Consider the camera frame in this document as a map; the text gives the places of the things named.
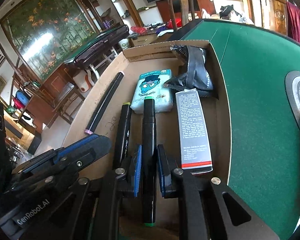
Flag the pile of clothes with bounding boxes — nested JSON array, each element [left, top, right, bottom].
[[219, 5, 253, 24]]

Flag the blue cartoon tissue packet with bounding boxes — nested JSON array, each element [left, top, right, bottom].
[[130, 69, 174, 113]]

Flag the black marker yellow-green cap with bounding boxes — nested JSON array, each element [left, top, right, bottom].
[[112, 102, 132, 170]]

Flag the grey long carton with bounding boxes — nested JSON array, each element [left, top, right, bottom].
[[175, 89, 213, 175]]

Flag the cardboard box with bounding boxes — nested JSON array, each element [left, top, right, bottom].
[[61, 39, 232, 230]]

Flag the red cloth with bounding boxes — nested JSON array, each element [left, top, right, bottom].
[[286, 1, 300, 48]]

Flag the dark wooden chair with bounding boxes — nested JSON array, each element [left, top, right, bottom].
[[162, 0, 198, 32]]

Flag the black snack packet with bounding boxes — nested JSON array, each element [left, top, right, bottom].
[[164, 44, 219, 100]]

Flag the dark-edged green game table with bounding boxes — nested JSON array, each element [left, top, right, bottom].
[[64, 24, 130, 68]]

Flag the large flower painting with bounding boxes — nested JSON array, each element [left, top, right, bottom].
[[0, 0, 100, 82]]

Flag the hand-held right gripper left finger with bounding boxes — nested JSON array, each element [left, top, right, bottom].
[[40, 144, 142, 240]]

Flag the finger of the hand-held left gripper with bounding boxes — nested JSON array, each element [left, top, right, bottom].
[[22, 134, 112, 174], [5, 148, 95, 193]]

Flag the white pot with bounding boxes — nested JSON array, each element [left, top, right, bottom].
[[119, 38, 130, 52]]

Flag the blue suitcase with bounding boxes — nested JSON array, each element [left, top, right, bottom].
[[14, 90, 32, 105]]

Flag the wooden side cabinet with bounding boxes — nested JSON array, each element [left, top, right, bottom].
[[14, 62, 85, 125]]

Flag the white wall shelf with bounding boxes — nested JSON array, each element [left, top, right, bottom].
[[100, 0, 150, 28]]

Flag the white and orange kettle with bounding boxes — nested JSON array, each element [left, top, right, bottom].
[[74, 69, 100, 93]]

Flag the wooden television cabinet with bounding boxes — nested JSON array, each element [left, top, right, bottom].
[[156, 0, 215, 23]]

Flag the black marker pink caps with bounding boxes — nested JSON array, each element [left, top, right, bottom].
[[84, 72, 125, 133]]

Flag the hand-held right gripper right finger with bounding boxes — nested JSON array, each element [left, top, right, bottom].
[[157, 144, 280, 240]]

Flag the light carved wooden chair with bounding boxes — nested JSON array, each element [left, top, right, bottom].
[[254, 0, 290, 35]]

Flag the black marker green caps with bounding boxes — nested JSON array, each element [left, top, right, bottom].
[[142, 96, 157, 227]]

